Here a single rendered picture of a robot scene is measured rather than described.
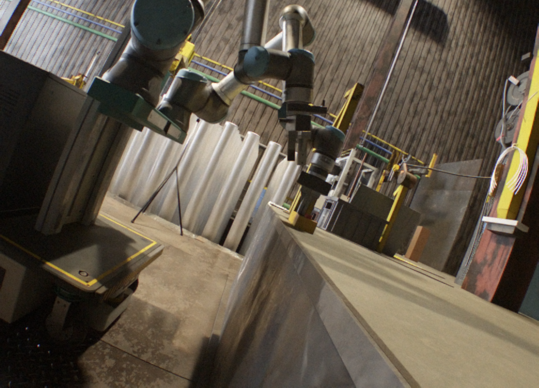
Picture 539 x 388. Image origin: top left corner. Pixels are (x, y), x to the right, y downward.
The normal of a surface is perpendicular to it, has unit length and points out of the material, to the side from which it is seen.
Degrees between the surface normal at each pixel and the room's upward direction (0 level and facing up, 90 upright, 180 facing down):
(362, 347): 90
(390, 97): 90
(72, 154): 90
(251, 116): 90
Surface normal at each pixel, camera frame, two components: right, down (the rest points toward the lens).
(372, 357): -0.91, -0.41
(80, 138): 0.11, 0.00
